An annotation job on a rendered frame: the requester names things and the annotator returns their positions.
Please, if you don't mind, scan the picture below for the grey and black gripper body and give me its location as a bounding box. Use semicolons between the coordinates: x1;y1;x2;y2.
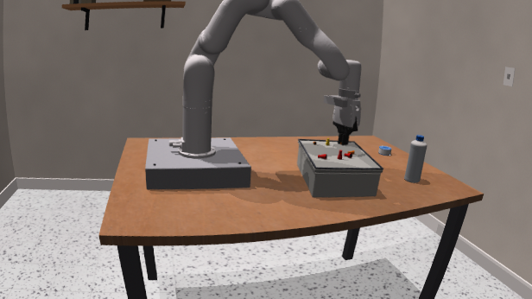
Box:
333;99;361;128

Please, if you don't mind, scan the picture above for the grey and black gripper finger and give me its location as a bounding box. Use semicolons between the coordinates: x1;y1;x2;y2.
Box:
333;122;345;144
341;116;358;145

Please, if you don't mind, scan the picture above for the grey bottle with blue cap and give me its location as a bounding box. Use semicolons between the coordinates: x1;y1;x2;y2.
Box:
404;135;427;183

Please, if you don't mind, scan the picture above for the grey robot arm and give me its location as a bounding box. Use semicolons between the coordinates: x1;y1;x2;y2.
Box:
169;0;361;158

